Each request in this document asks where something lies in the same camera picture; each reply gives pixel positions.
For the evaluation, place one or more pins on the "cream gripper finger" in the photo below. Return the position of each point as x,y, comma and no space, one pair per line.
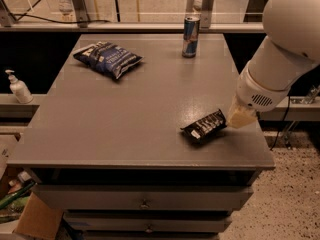
239,115

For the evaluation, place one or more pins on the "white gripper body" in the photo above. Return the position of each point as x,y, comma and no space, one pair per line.
254,92

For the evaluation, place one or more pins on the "black rxbar chocolate bar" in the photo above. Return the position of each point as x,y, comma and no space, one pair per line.
206,126

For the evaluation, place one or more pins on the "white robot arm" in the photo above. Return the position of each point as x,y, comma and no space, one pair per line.
290,49

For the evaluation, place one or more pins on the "blue chip bag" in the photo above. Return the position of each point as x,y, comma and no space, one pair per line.
107,58

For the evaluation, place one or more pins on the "blue silver energy drink can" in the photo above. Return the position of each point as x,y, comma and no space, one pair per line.
190,36

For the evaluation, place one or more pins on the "grey drawer cabinet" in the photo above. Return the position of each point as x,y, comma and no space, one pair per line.
91,130

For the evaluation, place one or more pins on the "grey drawer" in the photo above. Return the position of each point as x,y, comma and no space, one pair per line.
162,198
149,222

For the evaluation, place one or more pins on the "top grey drawer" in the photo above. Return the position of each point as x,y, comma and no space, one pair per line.
162,198

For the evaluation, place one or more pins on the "white pump dispenser bottle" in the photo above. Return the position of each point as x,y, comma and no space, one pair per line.
19,88

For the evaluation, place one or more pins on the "brown cardboard box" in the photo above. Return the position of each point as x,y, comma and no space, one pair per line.
38,220

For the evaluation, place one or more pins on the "green stick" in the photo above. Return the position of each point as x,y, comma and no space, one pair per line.
9,198

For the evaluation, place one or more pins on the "grey metal rail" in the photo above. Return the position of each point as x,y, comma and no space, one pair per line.
247,27

